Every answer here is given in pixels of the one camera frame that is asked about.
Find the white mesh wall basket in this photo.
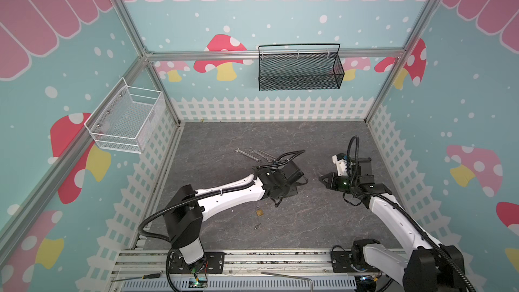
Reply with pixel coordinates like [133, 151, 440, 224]
[85, 78, 166, 154]

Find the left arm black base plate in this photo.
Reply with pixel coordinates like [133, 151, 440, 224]
[169, 251, 226, 274]

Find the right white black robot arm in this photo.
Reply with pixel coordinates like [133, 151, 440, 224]
[320, 135, 476, 291]

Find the long silver wrench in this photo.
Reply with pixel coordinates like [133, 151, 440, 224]
[235, 148, 262, 163]

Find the green circuit board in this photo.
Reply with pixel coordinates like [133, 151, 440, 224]
[189, 278, 208, 289]
[359, 276, 378, 285]

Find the grey metal hex key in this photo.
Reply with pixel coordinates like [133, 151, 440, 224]
[261, 271, 314, 292]

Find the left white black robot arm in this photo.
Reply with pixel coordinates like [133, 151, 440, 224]
[138, 150, 308, 267]

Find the left green circuit board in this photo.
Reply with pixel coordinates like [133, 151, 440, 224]
[189, 278, 208, 289]

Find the black handled screwdriver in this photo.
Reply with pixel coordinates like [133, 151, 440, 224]
[112, 273, 162, 282]

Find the black mesh wall basket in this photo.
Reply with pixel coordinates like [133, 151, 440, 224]
[258, 43, 345, 91]

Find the short silver wrench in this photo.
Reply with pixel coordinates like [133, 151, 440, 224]
[252, 150, 276, 162]

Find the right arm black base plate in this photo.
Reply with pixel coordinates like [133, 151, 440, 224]
[330, 250, 380, 275]

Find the right green circuit board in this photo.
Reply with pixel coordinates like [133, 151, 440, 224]
[359, 276, 378, 285]

